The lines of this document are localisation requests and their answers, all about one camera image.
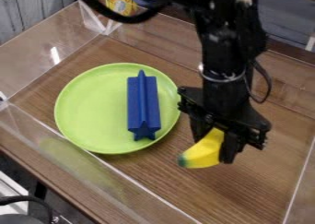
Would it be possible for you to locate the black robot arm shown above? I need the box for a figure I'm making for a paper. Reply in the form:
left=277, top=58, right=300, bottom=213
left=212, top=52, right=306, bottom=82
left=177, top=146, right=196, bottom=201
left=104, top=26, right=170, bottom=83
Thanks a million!
left=82, top=0, right=272, bottom=169

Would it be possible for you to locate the black cable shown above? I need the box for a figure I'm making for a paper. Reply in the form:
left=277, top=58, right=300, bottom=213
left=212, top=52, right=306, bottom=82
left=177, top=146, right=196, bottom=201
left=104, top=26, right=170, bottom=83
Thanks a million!
left=0, top=195, right=54, bottom=224

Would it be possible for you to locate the yellow toy banana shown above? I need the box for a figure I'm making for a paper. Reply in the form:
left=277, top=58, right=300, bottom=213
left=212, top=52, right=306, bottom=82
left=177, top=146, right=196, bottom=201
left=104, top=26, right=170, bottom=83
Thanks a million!
left=177, top=128, right=224, bottom=169

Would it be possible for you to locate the yellow labelled tin can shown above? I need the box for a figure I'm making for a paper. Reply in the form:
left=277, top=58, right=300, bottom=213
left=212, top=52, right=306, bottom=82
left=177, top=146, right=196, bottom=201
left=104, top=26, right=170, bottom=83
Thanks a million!
left=104, top=0, right=137, bottom=17

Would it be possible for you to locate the green round plate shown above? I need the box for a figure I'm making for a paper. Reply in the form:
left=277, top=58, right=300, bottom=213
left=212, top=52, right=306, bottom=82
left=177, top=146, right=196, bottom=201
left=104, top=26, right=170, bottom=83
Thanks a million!
left=54, top=63, right=180, bottom=155

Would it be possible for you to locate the black device with knob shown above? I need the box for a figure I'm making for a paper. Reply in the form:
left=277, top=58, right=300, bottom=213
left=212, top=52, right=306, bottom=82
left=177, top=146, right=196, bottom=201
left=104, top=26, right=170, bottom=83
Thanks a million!
left=25, top=193, right=89, bottom=224

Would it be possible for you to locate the blue star-shaped block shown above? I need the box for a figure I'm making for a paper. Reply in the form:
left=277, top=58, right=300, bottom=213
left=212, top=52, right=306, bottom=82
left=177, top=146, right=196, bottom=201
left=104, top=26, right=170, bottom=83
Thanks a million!
left=126, top=70, right=161, bottom=141

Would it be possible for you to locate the clear acrylic tray wall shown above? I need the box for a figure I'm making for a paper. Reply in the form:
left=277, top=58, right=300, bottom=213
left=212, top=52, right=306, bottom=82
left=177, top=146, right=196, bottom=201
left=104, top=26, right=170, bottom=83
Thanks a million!
left=0, top=5, right=315, bottom=224

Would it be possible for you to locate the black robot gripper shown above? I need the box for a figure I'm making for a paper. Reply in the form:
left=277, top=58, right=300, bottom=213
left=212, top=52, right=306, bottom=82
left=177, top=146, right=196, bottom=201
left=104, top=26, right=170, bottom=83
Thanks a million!
left=177, top=80, right=272, bottom=164

